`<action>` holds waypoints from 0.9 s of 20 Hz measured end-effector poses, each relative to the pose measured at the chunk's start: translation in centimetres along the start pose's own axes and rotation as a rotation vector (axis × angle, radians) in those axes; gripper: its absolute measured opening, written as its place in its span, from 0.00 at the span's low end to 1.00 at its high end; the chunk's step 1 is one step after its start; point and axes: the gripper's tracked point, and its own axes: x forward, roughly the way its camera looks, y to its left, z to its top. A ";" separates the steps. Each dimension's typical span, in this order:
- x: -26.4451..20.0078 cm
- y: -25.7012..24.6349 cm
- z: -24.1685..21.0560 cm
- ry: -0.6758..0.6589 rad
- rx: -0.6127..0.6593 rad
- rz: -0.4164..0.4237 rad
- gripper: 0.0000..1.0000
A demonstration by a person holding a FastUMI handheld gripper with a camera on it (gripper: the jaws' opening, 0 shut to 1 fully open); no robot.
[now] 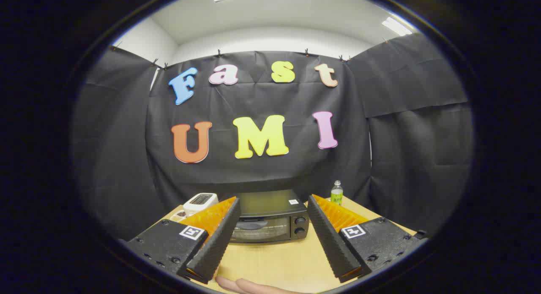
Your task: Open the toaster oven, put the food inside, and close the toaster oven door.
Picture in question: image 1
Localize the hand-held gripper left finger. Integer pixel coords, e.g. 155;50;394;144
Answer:
127;197;242;285

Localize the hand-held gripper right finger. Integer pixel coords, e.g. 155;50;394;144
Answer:
307;194;428;283

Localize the black toaster oven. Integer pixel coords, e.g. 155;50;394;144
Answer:
228;189;310;244

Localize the white pop-up toaster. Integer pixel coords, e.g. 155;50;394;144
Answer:
183;193;219;216

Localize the clear bottle with green label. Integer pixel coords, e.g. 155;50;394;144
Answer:
331;180;344;207

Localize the small ceiling light panel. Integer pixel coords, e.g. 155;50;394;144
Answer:
382;16;413;36

